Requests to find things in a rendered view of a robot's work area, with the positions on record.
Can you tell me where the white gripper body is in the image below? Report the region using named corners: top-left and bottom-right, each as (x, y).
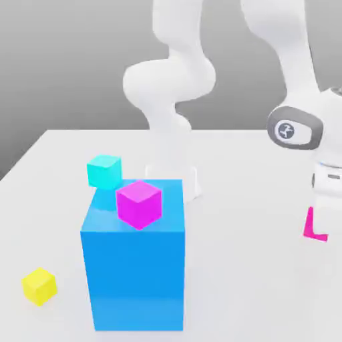
top-left (311, 162), bottom-right (342, 200)

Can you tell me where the small pink cube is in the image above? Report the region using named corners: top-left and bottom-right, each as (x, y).
top-left (303, 206), bottom-right (329, 243)

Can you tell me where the small magenta cube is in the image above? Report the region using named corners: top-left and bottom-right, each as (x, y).
top-left (116, 180), bottom-right (163, 231)

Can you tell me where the small cyan cube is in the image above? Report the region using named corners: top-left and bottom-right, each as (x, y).
top-left (85, 154), bottom-right (124, 191)

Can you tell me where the small yellow cube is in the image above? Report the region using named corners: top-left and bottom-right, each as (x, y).
top-left (21, 267), bottom-right (59, 307)

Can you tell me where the large blue box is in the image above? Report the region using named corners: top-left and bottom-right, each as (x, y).
top-left (79, 178), bottom-right (186, 333)

